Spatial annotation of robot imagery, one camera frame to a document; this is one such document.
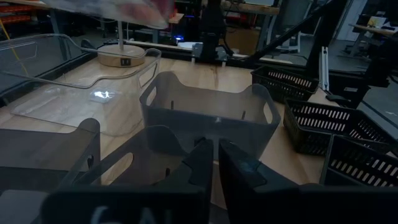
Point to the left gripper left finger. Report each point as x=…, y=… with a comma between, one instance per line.
x=174, y=205

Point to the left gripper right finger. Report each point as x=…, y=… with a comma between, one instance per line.
x=264, y=202

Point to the grey translucent storage bin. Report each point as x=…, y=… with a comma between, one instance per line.
x=37, y=149
x=149, y=146
x=211, y=124

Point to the black slotted plastic basket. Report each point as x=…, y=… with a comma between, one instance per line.
x=280, y=90
x=351, y=155
x=311, y=137

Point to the black box with label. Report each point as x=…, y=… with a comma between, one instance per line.
x=348, y=90

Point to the silver aluminium extrusion bar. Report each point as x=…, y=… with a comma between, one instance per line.
x=324, y=68

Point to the clear plastic storage bin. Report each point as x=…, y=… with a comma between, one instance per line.
x=62, y=105

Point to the white shade wooden base lamp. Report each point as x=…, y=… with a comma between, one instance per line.
x=115, y=57

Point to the white flat object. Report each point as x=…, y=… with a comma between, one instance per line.
x=186, y=45

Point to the brown cardboard box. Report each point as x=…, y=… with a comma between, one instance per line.
x=241, y=40

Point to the blue lit device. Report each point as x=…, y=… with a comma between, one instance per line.
x=178, y=38

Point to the long wooden workbench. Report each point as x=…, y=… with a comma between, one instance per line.
x=175, y=18

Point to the short wooden workbench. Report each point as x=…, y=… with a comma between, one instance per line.
x=248, y=7

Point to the wooden desk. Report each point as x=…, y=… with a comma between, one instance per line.
x=373, y=30

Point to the red storage bin rack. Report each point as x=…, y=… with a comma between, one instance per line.
x=15, y=18

